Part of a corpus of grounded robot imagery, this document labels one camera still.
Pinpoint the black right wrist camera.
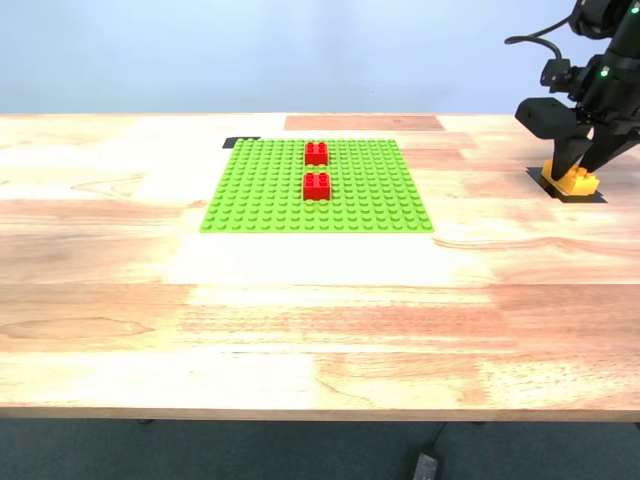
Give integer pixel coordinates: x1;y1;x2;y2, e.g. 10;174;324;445
538;58;586;101

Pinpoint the black power adapter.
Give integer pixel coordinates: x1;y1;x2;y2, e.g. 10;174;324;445
413;452;441;480

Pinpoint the green studded baseplate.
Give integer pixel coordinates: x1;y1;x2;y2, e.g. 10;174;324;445
198;138;435;235

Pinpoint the black tape rectangle marker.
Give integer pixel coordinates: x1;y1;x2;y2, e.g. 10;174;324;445
525;167;609;205

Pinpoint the black floor cable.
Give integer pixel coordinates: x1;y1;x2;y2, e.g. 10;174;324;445
427;422;447;456

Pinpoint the red toy brick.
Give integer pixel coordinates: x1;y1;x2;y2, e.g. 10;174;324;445
302;171;332;203
304;141;330;167

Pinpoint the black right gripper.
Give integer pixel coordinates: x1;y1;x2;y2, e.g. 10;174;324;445
514;89;640;180

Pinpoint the thick black camera cable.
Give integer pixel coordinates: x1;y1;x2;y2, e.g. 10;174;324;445
503;12;577;64

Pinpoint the yellow toy brick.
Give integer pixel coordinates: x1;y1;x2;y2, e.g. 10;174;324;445
542;158;601;197

